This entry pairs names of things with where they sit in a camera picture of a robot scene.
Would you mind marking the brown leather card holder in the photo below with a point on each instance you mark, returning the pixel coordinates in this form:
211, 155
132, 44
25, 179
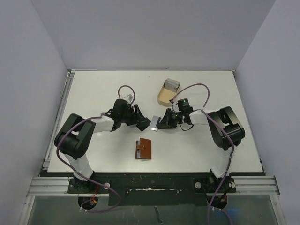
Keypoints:
143, 149

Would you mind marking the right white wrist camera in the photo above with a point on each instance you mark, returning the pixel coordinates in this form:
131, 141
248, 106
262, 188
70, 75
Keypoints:
173, 103

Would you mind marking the aluminium rail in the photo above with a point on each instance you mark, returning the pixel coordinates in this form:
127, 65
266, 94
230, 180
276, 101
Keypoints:
48, 186
256, 185

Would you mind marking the black credit card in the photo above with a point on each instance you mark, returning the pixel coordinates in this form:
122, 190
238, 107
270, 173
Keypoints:
143, 124

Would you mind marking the aluminium rail front left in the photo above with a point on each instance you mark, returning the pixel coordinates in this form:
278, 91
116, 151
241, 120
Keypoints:
48, 186

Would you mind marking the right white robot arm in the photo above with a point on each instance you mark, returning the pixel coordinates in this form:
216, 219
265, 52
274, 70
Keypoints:
226, 130

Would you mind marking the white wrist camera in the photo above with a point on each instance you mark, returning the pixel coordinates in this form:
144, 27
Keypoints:
129, 98
173, 103

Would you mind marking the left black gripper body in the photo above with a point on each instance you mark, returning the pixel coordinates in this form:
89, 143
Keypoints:
129, 116

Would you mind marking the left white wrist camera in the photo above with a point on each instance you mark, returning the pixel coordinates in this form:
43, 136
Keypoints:
129, 98

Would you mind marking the tan oval cardboard tray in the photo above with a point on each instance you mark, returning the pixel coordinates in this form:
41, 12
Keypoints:
164, 96

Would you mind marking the aluminium rail front right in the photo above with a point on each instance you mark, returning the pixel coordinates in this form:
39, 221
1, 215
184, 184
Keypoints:
256, 185

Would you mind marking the silver striped credit card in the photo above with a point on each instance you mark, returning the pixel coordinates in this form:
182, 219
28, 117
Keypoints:
154, 123

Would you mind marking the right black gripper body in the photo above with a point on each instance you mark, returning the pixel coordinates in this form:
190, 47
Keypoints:
169, 117

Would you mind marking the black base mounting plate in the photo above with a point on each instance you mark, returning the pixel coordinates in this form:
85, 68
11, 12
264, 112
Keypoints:
154, 189

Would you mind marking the aluminium rail left edge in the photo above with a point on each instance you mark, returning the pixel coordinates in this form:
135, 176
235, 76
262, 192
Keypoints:
64, 97

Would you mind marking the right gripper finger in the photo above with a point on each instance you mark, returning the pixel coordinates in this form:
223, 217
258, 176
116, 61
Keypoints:
166, 118
165, 126

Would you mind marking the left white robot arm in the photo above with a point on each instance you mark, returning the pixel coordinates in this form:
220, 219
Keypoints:
73, 139

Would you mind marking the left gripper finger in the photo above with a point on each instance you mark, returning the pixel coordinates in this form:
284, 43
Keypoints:
134, 124
139, 116

